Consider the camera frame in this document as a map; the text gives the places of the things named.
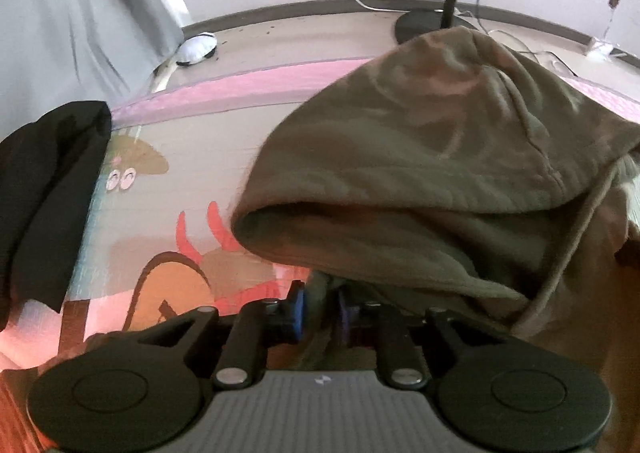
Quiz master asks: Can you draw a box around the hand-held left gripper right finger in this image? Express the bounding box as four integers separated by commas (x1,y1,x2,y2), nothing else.
337,288,501,390

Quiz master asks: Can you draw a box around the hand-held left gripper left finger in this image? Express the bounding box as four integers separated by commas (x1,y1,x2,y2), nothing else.
137,283,307,390

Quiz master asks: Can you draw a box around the green tie-dye hoodie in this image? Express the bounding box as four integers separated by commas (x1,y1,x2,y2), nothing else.
231,25,640,384

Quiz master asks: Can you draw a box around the printed play mat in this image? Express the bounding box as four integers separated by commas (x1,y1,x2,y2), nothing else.
0,55,640,374

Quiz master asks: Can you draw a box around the black patterned garment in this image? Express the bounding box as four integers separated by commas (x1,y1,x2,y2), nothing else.
0,100,112,331

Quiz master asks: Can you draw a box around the grey curtain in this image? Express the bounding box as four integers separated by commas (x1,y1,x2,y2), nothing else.
0,0,191,134

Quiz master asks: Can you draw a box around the white power strip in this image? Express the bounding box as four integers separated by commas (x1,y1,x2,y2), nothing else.
585,40,628,61

